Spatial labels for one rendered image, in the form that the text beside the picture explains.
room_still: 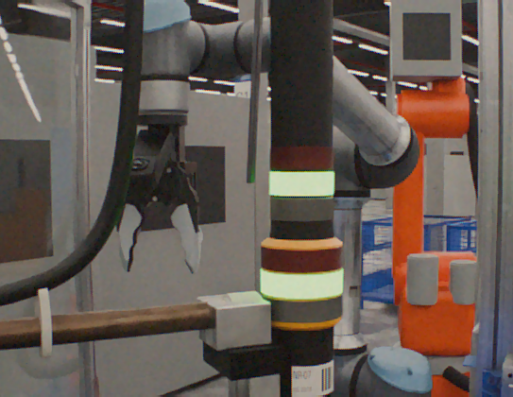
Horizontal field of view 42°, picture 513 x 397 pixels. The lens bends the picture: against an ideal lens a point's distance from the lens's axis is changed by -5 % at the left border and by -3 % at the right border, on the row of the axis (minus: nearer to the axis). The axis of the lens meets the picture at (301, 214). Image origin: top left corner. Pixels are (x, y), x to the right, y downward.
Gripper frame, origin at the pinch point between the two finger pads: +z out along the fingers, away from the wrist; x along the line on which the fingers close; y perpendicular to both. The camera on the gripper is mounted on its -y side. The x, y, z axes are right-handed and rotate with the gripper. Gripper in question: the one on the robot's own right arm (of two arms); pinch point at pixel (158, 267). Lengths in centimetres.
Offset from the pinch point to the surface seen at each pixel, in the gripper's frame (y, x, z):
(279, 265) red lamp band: -52, -24, -9
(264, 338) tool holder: -53, -23, -5
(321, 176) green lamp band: -52, -26, -13
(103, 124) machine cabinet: 302, 136, -37
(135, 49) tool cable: -56, -18, -19
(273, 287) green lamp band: -52, -24, -7
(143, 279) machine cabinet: 330, 122, 61
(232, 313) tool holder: -54, -22, -6
